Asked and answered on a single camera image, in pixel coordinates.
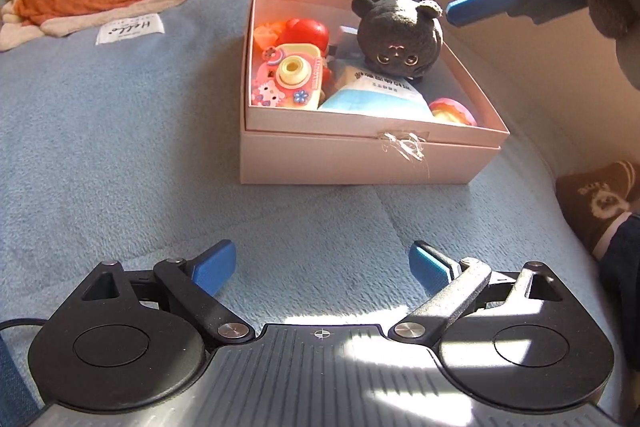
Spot person's right leg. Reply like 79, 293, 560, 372
597, 212, 640, 344

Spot black plush toy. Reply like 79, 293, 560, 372
350, 0, 446, 80

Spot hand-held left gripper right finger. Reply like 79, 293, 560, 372
392, 240, 561, 344

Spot person's leg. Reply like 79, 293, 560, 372
0, 336, 39, 427
597, 212, 640, 344

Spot orange hat figure keychain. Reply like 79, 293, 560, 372
253, 22, 289, 54

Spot grey-blue fleece blanket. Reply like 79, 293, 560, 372
0, 0, 640, 427

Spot pink toy camera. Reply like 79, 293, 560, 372
251, 43, 324, 110

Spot beige cloth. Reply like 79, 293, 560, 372
0, 0, 257, 54

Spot blue white tissue packet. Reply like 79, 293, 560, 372
317, 57, 434, 124

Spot person's right forearm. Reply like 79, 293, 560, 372
586, 0, 640, 88

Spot white cloth label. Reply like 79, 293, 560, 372
95, 12, 165, 46

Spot brown patterned sock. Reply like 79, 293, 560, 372
555, 160, 640, 256

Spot pink yellow cup toy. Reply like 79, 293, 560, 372
428, 97, 477, 128

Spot person's left leg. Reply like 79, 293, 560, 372
0, 336, 39, 427

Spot black cable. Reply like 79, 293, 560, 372
0, 316, 52, 334

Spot red figure keychain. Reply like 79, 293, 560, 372
284, 18, 332, 80

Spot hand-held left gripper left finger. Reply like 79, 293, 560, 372
80, 240, 254, 344

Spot pink cardboard box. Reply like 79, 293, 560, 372
239, 0, 511, 186

